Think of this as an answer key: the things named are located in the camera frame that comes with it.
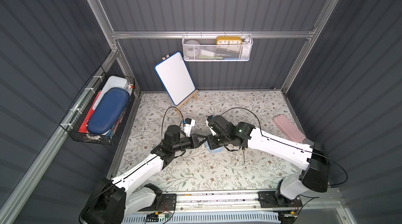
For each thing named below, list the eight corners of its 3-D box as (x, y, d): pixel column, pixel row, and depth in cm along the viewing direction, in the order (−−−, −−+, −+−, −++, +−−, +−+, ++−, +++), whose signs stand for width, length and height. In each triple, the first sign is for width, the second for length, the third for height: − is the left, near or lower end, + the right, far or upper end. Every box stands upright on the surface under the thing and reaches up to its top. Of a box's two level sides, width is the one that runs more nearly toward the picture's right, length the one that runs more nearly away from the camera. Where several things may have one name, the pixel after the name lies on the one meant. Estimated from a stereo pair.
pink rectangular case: (294, 145, 94) (296, 143, 92) (271, 119, 107) (272, 116, 104) (304, 140, 96) (307, 138, 94) (280, 115, 109) (282, 112, 107)
